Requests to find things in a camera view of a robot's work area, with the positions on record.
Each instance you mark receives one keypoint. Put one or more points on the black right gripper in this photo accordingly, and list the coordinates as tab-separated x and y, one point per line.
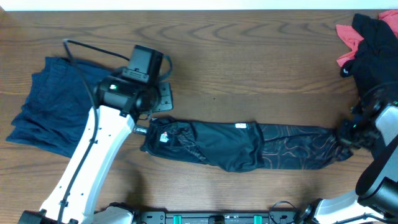
343	135

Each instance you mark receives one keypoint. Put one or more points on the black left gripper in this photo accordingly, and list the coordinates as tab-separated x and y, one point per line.
165	97

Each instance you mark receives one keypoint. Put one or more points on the black printed cycling jersey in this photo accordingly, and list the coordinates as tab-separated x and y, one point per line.
243	147

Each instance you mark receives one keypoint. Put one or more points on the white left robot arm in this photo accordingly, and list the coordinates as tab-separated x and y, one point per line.
121	102

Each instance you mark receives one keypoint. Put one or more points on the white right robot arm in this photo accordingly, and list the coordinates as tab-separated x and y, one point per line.
375	196

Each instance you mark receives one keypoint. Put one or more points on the plain black shirt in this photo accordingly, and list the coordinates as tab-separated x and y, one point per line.
374	66

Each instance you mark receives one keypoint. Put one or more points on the red cloth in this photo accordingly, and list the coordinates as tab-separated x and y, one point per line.
352	39

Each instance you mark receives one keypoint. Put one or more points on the folded navy blue shirt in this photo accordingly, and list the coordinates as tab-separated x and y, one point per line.
54	115

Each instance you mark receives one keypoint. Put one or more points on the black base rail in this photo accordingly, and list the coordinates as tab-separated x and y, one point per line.
275	217

